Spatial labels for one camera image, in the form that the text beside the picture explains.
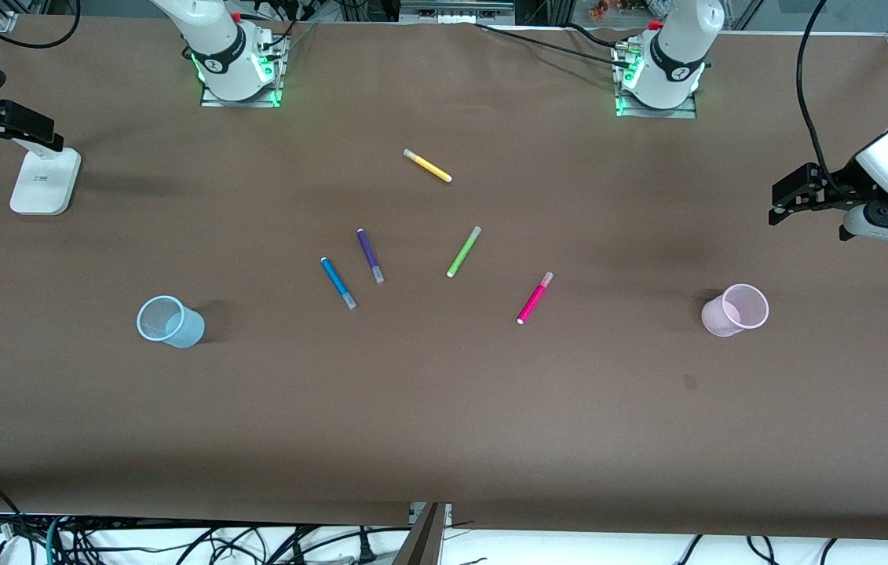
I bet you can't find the pink marker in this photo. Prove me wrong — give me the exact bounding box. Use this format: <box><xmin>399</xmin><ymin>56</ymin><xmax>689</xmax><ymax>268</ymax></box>
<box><xmin>516</xmin><ymin>272</ymin><xmax>554</xmax><ymax>326</ymax></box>

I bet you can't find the blue marker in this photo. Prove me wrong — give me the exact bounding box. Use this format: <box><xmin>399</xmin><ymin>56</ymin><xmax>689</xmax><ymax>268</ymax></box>
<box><xmin>320</xmin><ymin>257</ymin><xmax>357</xmax><ymax>310</ymax></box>

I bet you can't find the white stand base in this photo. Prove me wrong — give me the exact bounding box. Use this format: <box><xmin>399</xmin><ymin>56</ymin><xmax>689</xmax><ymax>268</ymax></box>
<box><xmin>9</xmin><ymin>141</ymin><xmax>82</xmax><ymax>217</ymax></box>

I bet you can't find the translucent pink plastic cup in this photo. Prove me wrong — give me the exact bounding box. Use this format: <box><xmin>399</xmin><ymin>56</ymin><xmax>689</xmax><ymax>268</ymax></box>
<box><xmin>700</xmin><ymin>283</ymin><xmax>770</xmax><ymax>338</ymax></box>

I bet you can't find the translucent blue plastic cup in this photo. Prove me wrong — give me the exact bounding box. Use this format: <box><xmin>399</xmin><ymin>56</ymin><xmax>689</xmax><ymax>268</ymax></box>
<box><xmin>136</xmin><ymin>295</ymin><xmax>206</xmax><ymax>349</ymax></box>

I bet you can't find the green marker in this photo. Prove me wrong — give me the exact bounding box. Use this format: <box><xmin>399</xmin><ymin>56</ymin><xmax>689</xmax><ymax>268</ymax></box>
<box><xmin>446</xmin><ymin>226</ymin><xmax>483</xmax><ymax>279</ymax></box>

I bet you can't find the yellow marker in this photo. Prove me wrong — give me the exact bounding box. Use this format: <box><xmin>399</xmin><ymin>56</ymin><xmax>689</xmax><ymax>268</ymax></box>
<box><xmin>403</xmin><ymin>148</ymin><xmax>453</xmax><ymax>184</ymax></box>

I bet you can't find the purple marker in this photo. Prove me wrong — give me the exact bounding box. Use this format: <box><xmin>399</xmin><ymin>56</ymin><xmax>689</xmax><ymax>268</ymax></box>
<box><xmin>356</xmin><ymin>228</ymin><xmax>386</xmax><ymax>285</ymax></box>

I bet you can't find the silver metal box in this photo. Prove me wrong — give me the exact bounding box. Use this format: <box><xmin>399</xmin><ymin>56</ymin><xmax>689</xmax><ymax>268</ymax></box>
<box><xmin>400</xmin><ymin>0</ymin><xmax>516</xmax><ymax>25</ymax></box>

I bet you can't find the brown table cover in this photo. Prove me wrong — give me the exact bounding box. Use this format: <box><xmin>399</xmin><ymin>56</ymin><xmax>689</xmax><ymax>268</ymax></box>
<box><xmin>0</xmin><ymin>16</ymin><xmax>888</xmax><ymax>542</ymax></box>

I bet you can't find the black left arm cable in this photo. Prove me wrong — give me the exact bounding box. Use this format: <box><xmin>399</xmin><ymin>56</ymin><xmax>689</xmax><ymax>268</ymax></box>
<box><xmin>796</xmin><ymin>0</ymin><xmax>857</xmax><ymax>195</ymax></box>

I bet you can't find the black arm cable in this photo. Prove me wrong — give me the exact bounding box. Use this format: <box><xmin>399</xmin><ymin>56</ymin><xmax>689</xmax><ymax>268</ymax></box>
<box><xmin>0</xmin><ymin>0</ymin><xmax>82</xmax><ymax>49</ymax></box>
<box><xmin>796</xmin><ymin>0</ymin><xmax>857</xmax><ymax>195</ymax></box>

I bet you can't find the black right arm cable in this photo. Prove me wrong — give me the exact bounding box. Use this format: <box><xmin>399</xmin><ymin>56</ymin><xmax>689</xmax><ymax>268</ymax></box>
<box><xmin>0</xmin><ymin>0</ymin><xmax>82</xmax><ymax>49</ymax></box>

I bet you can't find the black cable on table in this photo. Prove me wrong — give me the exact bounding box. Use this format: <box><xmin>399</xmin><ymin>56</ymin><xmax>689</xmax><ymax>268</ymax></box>
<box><xmin>475</xmin><ymin>21</ymin><xmax>637</xmax><ymax>70</ymax></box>

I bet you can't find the teal cable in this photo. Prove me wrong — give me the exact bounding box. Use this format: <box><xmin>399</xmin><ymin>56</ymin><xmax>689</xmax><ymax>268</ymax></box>
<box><xmin>45</xmin><ymin>514</ymin><xmax>68</xmax><ymax>565</ymax></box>

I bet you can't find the wooden post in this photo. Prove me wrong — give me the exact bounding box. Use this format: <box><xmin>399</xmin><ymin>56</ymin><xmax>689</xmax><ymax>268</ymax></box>
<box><xmin>393</xmin><ymin>502</ymin><xmax>449</xmax><ymax>565</ymax></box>

